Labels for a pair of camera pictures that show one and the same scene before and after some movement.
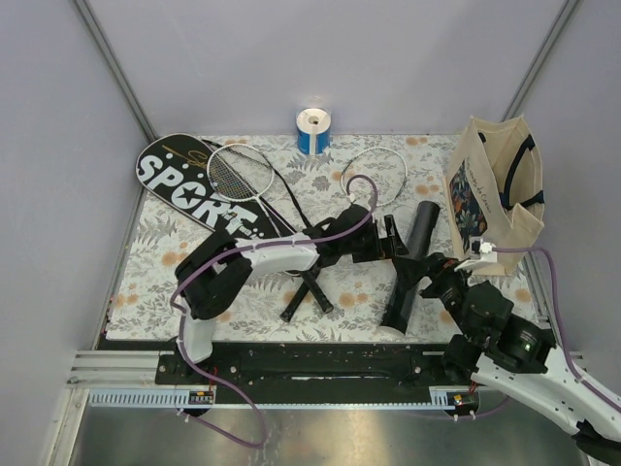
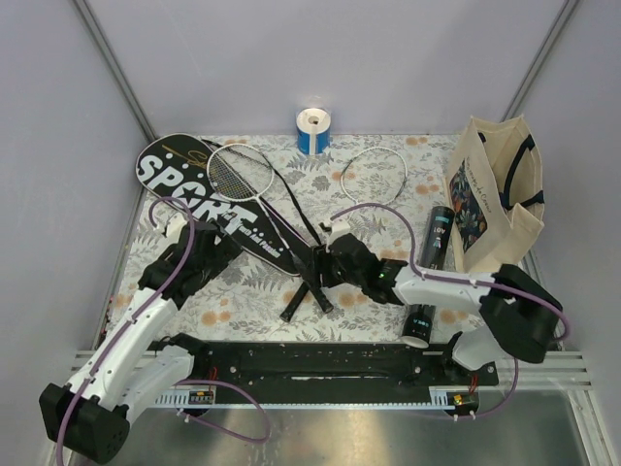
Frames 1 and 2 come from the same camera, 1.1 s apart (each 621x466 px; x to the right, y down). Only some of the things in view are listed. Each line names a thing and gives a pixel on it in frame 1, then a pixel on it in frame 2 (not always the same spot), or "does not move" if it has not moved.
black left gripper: x=383 y=248 -> x=226 y=249
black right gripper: x=438 y=267 -> x=322 y=258
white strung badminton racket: x=246 y=173 does not move
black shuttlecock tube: x=398 y=308 -> x=419 y=321
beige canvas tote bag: x=494 y=185 does not move
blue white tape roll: x=313 y=130 does not move
